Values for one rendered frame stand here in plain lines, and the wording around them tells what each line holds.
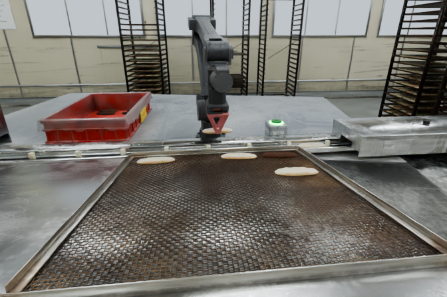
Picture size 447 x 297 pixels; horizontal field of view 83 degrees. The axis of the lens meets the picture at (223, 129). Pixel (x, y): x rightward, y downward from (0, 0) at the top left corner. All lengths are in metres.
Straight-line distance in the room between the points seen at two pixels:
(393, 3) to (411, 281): 6.25
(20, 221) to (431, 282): 0.56
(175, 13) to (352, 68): 3.80
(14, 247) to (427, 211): 0.82
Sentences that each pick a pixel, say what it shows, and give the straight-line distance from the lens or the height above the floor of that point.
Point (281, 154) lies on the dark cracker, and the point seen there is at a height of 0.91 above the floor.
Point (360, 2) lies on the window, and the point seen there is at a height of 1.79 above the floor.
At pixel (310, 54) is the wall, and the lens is 5.69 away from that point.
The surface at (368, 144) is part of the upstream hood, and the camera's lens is 0.93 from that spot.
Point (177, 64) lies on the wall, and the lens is 5.22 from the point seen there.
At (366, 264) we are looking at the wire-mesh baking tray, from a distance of 0.35.
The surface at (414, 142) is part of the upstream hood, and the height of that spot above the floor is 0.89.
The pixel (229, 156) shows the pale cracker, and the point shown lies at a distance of 0.70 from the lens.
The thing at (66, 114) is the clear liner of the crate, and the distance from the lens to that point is 1.29.
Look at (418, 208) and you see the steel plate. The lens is 0.81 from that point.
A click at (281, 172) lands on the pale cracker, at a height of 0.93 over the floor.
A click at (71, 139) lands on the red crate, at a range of 1.13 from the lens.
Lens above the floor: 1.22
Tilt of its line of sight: 21 degrees down
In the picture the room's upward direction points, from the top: straight up
